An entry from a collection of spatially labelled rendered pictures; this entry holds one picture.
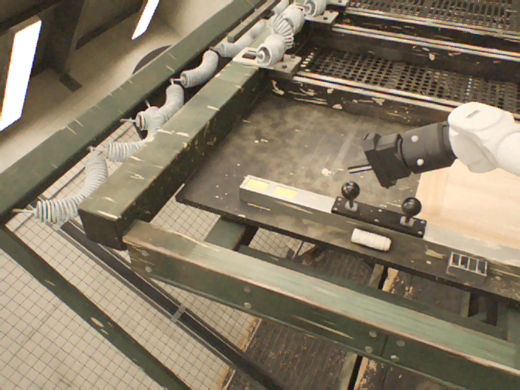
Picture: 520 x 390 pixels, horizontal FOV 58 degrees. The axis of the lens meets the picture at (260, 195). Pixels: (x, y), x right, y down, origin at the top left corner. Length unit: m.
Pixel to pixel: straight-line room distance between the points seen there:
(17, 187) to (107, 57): 6.17
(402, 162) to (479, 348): 0.36
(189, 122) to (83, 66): 6.13
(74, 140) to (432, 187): 1.07
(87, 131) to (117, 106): 0.16
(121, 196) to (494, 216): 0.82
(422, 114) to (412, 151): 0.49
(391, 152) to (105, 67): 6.65
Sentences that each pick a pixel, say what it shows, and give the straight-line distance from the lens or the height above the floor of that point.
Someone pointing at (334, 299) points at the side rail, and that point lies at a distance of 0.88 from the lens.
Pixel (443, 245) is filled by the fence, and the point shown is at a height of 1.30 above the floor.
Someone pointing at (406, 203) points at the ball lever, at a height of 1.45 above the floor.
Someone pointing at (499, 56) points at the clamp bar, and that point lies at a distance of 1.80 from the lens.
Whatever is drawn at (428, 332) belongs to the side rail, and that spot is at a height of 1.31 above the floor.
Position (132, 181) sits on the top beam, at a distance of 1.06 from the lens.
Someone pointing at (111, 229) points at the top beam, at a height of 1.84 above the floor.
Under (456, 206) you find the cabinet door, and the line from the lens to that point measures 1.18.
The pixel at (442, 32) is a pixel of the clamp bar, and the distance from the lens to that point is 1.97.
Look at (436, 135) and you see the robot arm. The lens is 0.93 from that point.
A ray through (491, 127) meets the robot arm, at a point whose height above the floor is 1.46.
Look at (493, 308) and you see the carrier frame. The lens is 1.86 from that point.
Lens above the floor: 1.78
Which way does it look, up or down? 8 degrees down
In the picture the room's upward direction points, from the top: 50 degrees counter-clockwise
